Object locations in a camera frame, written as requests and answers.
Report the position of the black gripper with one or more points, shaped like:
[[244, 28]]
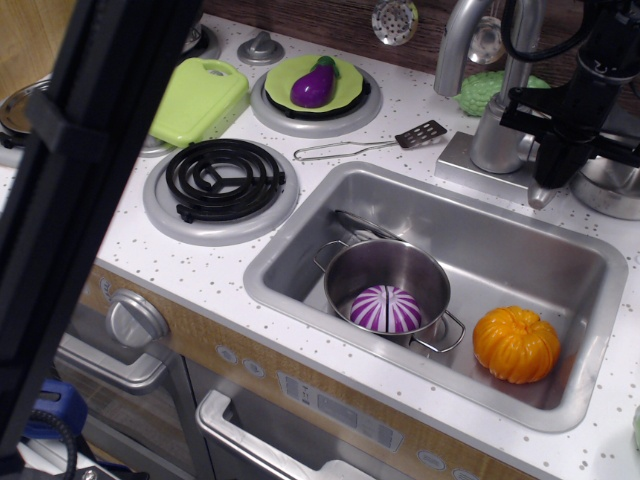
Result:
[[568, 120]]

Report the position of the silver faucet lever handle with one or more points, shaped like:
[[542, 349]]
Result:
[[538, 197]]

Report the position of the steel pot right of faucet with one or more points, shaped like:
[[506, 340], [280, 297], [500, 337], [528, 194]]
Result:
[[608, 186]]

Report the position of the green bumpy toy vegetable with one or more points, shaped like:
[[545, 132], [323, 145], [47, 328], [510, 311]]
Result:
[[477, 90]]

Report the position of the hanging steel ladle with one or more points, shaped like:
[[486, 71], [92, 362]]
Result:
[[486, 45]]

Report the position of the small metal spatula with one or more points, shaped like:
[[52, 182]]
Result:
[[418, 136]]

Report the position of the silver toy sink basin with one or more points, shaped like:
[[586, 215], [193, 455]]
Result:
[[459, 258]]

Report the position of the orange toy pumpkin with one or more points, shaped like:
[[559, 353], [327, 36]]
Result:
[[516, 345]]

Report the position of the burner under green plate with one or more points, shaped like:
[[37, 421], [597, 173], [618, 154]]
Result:
[[361, 115]]

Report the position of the hanging steel strainer spoon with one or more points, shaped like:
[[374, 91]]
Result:
[[394, 23]]

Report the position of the purple white striped onion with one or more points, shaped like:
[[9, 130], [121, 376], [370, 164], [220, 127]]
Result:
[[386, 309]]

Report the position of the steel pot in sink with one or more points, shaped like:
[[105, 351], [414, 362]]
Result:
[[350, 269]]

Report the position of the purple toy eggplant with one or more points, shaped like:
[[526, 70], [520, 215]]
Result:
[[316, 88]]

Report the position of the light green plate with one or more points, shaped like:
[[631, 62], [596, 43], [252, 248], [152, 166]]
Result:
[[281, 78]]

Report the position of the grey stove knob back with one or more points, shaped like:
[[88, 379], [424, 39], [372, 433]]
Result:
[[260, 50]]

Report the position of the black coil burner front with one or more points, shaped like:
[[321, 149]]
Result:
[[221, 192]]

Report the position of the green toy cutting board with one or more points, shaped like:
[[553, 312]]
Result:
[[202, 99]]

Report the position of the back left burner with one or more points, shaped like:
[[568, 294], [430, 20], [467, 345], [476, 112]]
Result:
[[207, 48]]

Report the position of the steel pot back left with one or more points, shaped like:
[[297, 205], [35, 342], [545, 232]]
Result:
[[193, 37]]

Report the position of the silver oven dial knob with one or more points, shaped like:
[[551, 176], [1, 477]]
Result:
[[133, 321]]

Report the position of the steel lid with knob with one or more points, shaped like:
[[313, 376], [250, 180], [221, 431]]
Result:
[[13, 108]]

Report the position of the left front burner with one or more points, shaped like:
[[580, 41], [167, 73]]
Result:
[[12, 149]]

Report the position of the silver oven door handle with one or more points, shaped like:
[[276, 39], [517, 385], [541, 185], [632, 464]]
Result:
[[210, 416]]

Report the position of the silver left door handle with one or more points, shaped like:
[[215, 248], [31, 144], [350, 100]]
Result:
[[140, 377]]

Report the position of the blue object with cable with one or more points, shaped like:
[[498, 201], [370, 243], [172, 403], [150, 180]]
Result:
[[58, 413]]

